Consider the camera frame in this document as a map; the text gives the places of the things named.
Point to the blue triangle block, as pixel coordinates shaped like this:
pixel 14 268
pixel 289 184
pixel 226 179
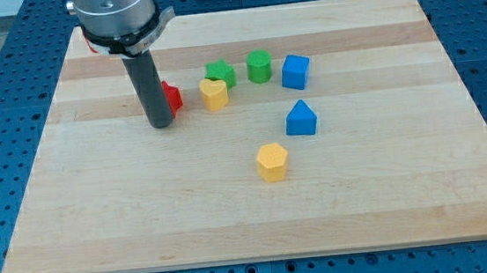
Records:
pixel 301 120

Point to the light wooden board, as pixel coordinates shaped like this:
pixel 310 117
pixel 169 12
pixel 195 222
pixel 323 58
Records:
pixel 399 157

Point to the yellow heart block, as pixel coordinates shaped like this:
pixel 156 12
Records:
pixel 214 94

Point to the blue cube block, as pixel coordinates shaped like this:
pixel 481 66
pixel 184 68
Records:
pixel 295 72

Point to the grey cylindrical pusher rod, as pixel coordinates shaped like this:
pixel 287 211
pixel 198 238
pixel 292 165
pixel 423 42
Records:
pixel 145 79

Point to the red star block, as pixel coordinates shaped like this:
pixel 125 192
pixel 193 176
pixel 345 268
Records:
pixel 173 96

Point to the green cylinder block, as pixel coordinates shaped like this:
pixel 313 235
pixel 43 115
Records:
pixel 259 66

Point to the green star block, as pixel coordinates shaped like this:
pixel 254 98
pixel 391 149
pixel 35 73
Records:
pixel 221 70

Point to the yellow hexagon block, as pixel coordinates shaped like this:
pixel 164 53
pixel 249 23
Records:
pixel 271 162

